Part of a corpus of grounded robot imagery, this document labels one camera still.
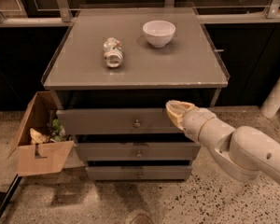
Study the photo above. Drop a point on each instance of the white ceramic bowl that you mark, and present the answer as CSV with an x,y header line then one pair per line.
x,y
158,33

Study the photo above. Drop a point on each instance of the crumpled trash in box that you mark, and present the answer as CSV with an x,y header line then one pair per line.
x,y
54,133

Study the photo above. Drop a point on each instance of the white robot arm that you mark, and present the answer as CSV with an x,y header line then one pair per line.
x,y
243,153

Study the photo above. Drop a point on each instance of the black metal bar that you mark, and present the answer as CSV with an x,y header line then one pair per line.
x,y
5,196

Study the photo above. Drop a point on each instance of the grey bottom drawer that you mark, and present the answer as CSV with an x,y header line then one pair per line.
x,y
139,172

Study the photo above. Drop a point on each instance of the metal window frame railing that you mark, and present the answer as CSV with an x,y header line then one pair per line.
x,y
140,3

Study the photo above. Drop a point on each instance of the open cardboard box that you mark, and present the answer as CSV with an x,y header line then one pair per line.
x,y
39,159

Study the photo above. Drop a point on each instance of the grey middle drawer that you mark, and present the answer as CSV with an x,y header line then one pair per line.
x,y
142,151

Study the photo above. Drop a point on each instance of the grey top drawer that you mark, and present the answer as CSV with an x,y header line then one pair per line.
x,y
116,121

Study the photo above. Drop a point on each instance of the crushed printed drink can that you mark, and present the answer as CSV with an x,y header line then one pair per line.
x,y
112,53

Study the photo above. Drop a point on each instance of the grey drawer cabinet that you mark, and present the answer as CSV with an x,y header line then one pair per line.
x,y
187,69

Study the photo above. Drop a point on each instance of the grey drawer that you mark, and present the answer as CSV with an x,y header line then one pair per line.
x,y
116,121
142,151
139,172

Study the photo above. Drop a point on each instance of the yellowish foam gripper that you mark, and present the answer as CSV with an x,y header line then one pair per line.
x,y
194,121

